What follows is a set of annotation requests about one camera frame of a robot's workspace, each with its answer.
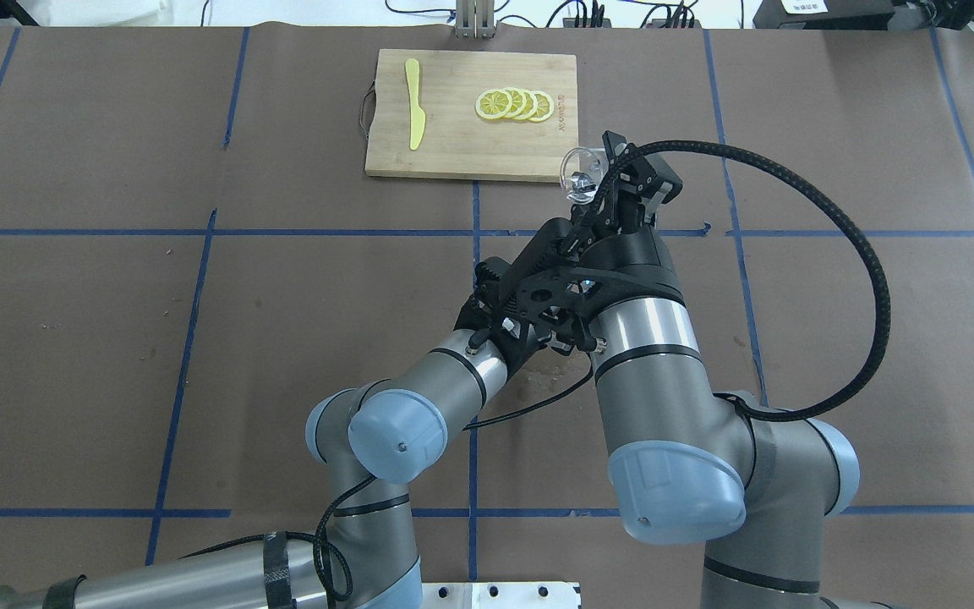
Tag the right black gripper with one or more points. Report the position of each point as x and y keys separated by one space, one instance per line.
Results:
x=632 y=256

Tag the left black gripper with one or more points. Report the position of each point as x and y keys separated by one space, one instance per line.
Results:
x=497 y=341

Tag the clear glass cup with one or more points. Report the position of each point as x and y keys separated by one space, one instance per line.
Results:
x=581 y=172

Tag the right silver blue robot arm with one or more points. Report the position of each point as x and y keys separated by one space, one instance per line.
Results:
x=688 y=465

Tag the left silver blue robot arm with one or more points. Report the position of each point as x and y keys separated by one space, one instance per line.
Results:
x=117 y=445

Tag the lemon slice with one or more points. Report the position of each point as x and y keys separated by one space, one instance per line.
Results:
x=545 y=107
x=531 y=106
x=520 y=102
x=493 y=104

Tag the wooden cutting board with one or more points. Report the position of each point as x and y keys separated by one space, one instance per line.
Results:
x=457 y=143

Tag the yellow plastic knife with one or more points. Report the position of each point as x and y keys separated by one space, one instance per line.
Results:
x=417 y=115

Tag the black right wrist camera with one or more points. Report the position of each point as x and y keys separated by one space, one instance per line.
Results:
x=543 y=299

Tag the aluminium frame post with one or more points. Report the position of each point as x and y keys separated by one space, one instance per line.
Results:
x=475 y=19

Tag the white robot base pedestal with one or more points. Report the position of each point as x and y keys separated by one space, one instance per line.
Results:
x=515 y=594

